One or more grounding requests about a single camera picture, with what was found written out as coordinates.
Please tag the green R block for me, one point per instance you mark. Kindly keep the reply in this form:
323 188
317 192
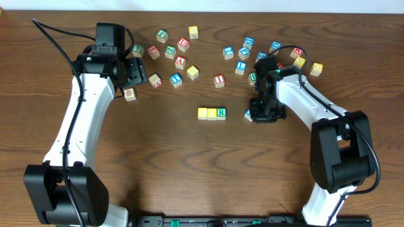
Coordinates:
221 113

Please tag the yellow S block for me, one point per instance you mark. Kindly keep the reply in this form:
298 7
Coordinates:
193 72

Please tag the blue L block lower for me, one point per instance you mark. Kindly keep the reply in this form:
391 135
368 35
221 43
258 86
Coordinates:
240 67

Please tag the yellow K block right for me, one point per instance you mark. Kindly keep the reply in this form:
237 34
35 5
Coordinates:
299 62

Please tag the blue T block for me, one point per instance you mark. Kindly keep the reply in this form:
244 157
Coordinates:
176 80

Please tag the green Z block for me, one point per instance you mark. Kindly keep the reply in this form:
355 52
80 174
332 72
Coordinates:
170 52

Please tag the blue D block upper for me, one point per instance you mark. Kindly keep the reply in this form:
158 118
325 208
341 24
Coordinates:
248 42

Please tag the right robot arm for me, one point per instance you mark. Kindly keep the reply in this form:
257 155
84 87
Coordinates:
341 151

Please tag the yellow G block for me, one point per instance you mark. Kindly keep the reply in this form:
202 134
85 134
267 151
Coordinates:
316 69

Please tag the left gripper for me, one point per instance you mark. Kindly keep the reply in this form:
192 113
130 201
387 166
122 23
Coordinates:
136 72

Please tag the green B block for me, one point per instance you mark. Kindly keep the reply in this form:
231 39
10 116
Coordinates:
252 78

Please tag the blue D block right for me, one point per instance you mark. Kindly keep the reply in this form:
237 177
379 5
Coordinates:
274 46

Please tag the blue 2 block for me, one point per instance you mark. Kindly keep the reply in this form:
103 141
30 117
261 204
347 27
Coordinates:
228 52

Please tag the blue L block top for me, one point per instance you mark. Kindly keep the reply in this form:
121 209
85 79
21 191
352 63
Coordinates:
248 115

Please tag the green J block top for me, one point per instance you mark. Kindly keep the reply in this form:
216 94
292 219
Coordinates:
162 36

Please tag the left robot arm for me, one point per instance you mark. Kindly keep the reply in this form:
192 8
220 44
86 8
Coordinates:
64 189

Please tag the plain yellow block top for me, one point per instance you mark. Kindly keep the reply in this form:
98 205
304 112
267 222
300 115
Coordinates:
193 32

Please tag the blue d block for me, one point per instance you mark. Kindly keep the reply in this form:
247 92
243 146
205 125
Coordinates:
274 46
248 42

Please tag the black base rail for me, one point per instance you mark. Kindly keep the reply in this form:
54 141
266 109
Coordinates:
158 221

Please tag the yellow O block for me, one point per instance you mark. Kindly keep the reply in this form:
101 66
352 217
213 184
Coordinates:
212 114

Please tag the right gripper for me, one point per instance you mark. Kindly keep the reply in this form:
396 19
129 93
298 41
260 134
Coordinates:
263 111

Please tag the blue 5 block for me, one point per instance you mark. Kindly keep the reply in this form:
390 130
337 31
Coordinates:
261 55

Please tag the blue P block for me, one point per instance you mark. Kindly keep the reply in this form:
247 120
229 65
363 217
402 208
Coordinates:
244 53

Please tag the plain wooden picture block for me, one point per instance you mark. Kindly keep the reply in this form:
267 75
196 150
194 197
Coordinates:
129 94

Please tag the red-sided wooden block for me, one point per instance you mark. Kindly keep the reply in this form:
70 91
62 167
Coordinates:
155 80

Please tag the red M block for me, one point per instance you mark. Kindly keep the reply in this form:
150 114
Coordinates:
296 52

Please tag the red A block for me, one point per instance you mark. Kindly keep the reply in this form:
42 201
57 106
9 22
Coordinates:
180 62

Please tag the blue l block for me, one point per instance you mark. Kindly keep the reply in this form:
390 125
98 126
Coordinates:
248 115
240 67

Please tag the green 7 block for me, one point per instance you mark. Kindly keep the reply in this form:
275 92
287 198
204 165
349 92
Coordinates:
138 51

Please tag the red I block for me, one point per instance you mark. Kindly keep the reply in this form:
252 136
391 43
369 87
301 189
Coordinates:
219 81

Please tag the red U block left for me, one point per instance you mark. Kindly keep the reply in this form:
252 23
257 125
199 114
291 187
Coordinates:
183 44

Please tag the yellow C block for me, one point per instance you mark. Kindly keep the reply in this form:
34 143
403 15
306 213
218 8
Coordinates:
202 113

